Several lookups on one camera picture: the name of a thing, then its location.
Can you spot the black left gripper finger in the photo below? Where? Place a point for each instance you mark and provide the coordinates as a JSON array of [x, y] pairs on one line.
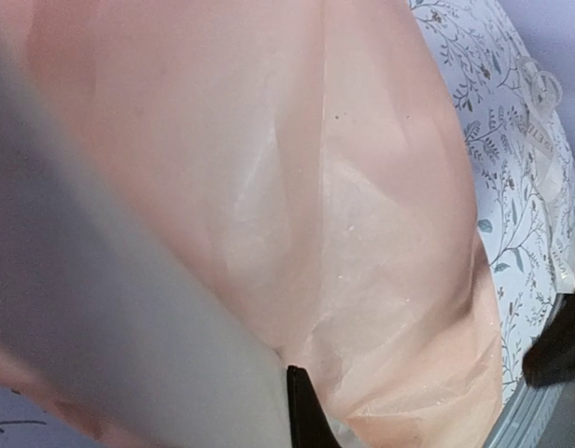
[[309, 426]]

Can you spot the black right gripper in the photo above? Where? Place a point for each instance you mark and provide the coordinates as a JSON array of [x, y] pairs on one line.
[[551, 358]]

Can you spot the white lace ribbon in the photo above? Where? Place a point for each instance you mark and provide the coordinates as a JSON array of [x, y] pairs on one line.
[[542, 94]]

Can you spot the beige wrapping paper sheet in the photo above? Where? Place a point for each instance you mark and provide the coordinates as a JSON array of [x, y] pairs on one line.
[[195, 195]]

